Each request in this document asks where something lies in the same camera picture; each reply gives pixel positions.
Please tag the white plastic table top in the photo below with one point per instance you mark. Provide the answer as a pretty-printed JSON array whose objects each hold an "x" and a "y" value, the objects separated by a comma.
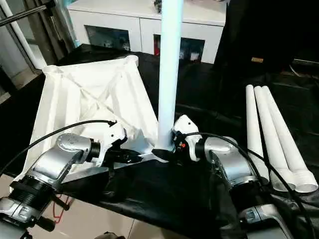
[{"x": 69, "y": 104}]

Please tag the white plastic table leg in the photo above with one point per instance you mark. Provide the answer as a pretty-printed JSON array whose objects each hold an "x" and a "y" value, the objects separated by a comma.
[
  {"x": 255, "y": 129},
  {"x": 271, "y": 134},
  {"x": 289, "y": 139},
  {"x": 169, "y": 74}
]

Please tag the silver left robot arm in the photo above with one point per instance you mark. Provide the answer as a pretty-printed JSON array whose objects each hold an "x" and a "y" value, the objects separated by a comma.
[{"x": 59, "y": 154}]

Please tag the black plastic mat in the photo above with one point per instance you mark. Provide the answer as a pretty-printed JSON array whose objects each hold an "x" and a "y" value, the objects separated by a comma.
[{"x": 169, "y": 194}]

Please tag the white cup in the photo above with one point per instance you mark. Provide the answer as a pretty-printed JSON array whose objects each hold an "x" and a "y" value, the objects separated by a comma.
[{"x": 194, "y": 56}]

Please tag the red and white bottle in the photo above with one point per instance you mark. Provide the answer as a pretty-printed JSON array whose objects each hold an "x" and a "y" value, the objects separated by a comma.
[{"x": 156, "y": 48}]

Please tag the small yellow label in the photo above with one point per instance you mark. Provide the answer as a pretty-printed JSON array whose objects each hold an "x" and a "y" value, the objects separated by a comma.
[{"x": 257, "y": 60}]

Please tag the white sideboard cabinet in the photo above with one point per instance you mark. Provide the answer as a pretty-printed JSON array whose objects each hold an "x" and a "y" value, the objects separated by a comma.
[{"x": 112, "y": 22}]

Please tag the grey brown curtain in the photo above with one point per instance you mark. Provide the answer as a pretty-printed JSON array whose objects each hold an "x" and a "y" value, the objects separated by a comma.
[{"x": 49, "y": 32}]

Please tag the clear bag of dark items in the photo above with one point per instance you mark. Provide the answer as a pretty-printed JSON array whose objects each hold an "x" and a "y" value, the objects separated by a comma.
[{"x": 158, "y": 5}]

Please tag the white round pipe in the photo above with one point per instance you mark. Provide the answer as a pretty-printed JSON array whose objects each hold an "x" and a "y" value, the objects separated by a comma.
[{"x": 25, "y": 37}]

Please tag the grey metal pole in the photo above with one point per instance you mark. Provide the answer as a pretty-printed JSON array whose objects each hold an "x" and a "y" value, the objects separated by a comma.
[{"x": 22, "y": 13}]

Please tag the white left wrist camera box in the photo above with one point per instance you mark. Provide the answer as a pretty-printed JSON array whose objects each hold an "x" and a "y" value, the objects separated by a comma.
[{"x": 112, "y": 137}]

